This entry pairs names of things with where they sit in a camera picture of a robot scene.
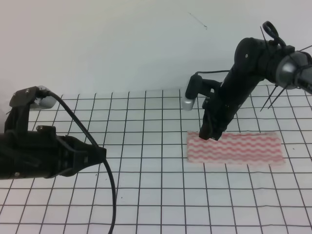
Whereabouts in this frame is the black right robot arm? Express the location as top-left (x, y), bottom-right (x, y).
top-left (183, 38), bottom-right (312, 140)

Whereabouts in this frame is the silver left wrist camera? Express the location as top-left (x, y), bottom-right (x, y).
top-left (30, 96), bottom-right (57, 111)

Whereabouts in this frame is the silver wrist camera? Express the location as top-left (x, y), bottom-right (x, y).
top-left (30, 96), bottom-right (57, 111)
top-left (181, 97), bottom-right (195, 111)

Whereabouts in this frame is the pink wavy striped towel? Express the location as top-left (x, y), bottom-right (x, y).
top-left (187, 132), bottom-right (285, 166)

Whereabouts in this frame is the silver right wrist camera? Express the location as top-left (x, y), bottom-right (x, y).
top-left (181, 97), bottom-right (195, 111)

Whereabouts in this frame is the black right camera cable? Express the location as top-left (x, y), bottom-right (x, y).
top-left (195, 70), bottom-right (231, 77)

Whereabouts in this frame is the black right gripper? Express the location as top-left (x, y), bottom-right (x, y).
top-left (185, 73), bottom-right (244, 140)

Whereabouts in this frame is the black left camera cable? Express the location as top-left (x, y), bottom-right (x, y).
top-left (46, 90), bottom-right (117, 234)

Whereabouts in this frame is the black camera cable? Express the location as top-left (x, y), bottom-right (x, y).
top-left (46, 90), bottom-right (117, 234)
top-left (195, 70), bottom-right (231, 77)

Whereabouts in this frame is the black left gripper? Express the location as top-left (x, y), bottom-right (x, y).
top-left (0, 86), bottom-right (107, 179)

